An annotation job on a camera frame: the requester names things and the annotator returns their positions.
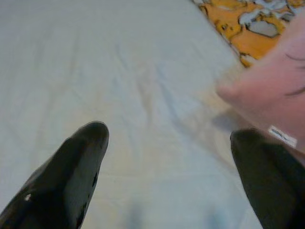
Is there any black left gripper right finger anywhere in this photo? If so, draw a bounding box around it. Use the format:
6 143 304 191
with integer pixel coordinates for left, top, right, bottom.
230 128 305 229

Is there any pink pillow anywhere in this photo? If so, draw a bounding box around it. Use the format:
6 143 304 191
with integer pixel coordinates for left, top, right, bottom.
216 11 305 167

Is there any bed with white sheet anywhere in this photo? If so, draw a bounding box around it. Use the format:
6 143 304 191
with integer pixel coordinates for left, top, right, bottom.
0 0 265 229

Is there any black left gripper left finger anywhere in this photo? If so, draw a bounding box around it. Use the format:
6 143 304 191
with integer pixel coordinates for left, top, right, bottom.
0 121 110 229

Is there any yellow cartoon print blanket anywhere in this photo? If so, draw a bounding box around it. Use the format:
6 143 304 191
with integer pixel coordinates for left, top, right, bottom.
190 0 305 69

